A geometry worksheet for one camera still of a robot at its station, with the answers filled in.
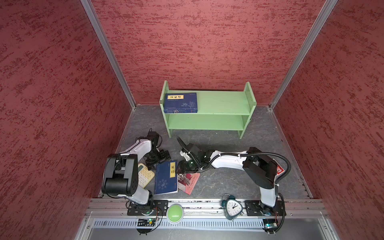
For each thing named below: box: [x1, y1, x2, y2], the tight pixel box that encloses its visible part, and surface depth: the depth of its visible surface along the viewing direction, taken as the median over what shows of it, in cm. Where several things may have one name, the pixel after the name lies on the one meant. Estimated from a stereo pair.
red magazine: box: [178, 173, 201, 196], surface depth 84 cm
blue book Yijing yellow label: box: [154, 160, 179, 195], surface depth 84 cm
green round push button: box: [166, 203, 184, 224], surface depth 72 cm
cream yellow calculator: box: [138, 163, 155, 189], surface depth 85 cm
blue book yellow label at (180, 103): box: [163, 92, 198, 114], surface depth 82 cm
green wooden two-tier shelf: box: [159, 80, 257, 139], surface depth 89 cm
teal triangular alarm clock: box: [221, 193, 244, 221], surface depth 73 cm
